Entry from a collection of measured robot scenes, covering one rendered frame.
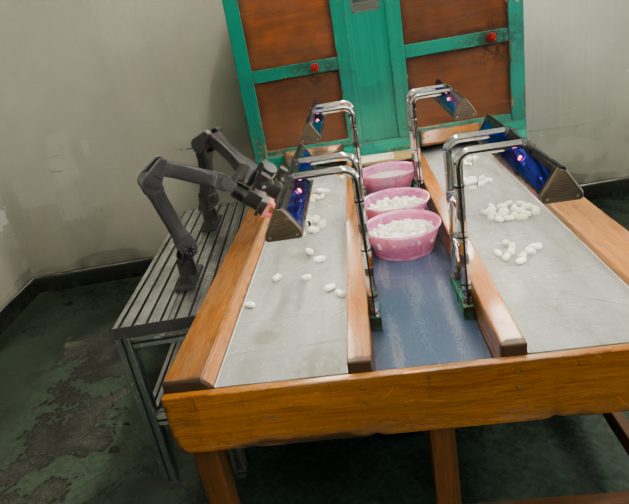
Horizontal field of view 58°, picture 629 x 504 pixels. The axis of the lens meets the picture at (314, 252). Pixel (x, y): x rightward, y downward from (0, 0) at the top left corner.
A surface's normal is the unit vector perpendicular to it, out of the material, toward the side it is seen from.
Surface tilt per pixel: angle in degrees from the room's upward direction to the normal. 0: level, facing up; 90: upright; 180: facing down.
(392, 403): 90
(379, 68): 90
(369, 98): 90
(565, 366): 90
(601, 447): 0
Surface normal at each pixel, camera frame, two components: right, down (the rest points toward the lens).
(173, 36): 0.04, 0.37
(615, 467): -0.17, -0.91
